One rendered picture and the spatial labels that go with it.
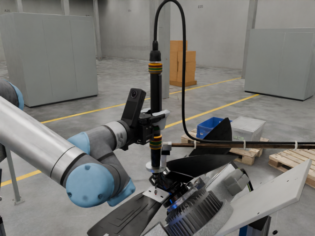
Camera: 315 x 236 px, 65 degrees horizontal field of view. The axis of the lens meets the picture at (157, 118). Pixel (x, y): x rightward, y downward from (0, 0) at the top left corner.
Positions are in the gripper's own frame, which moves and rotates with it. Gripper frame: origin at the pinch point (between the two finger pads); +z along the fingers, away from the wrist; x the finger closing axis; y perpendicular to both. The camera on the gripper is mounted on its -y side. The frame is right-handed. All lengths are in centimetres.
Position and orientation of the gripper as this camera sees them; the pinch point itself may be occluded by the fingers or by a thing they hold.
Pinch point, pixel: (161, 109)
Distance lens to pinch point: 83.5
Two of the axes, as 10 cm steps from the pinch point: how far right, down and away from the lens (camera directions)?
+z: 6.1, -2.6, 7.5
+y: 0.1, 9.5, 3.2
